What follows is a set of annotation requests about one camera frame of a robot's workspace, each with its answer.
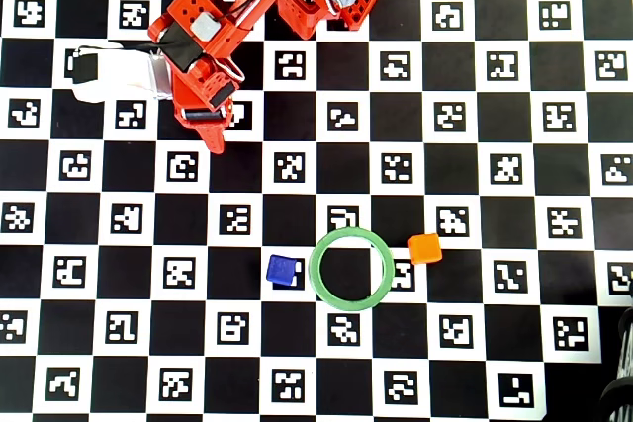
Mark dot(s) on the black ribbed stand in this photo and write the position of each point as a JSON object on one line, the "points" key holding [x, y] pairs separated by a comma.
{"points": [[623, 392]]}

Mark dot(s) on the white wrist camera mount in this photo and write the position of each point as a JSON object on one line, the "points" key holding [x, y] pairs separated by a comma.
{"points": [[123, 76]]}

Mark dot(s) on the black white marker checkerboard mat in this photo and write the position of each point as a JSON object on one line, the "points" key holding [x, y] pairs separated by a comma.
{"points": [[25, 269]]}

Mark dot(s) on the orange cube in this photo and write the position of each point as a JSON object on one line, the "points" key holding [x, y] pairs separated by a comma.
{"points": [[425, 249]]}

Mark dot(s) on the blue cube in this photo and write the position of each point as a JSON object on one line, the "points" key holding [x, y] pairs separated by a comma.
{"points": [[279, 269]]}

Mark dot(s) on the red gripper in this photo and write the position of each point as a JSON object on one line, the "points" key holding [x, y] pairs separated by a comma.
{"points": [[202, 115]]}

